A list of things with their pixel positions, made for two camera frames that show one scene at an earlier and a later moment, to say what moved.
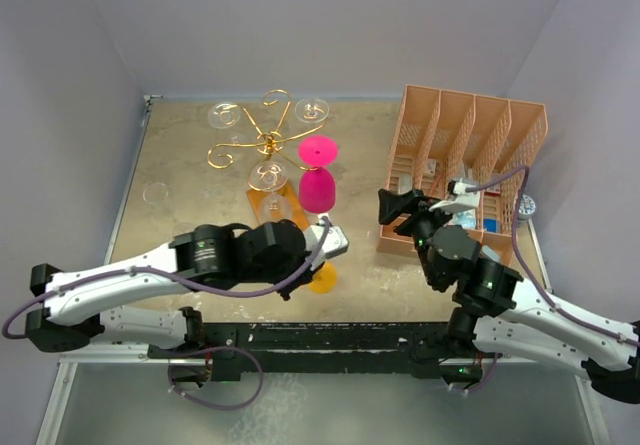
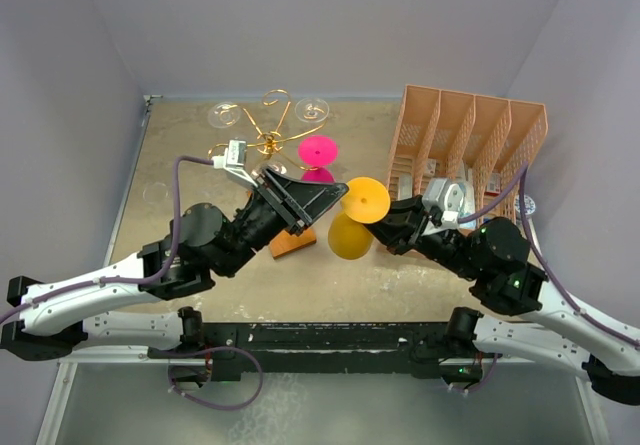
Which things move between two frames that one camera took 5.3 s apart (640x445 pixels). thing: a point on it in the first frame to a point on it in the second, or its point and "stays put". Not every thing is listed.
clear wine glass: [311, 110] stays put
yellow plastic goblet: [324, 279] to [366, 201]
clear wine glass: [224, 115] stays put
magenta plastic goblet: [317, 187] stays put
